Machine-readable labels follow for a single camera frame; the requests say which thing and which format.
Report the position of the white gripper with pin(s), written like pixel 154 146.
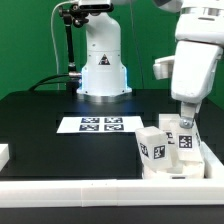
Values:
pixel 192 70

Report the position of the white round stool seat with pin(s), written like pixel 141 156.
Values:
pixel 183 170

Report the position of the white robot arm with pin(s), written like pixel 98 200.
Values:
pixel 103 74

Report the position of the white marker sheet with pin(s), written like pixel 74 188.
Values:
pixel 96 124

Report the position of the white U-shaped fence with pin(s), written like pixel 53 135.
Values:
pixel 87 193

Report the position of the black rear camera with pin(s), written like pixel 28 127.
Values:
pixel 95 5

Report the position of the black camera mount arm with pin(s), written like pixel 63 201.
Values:
pixel 73 16

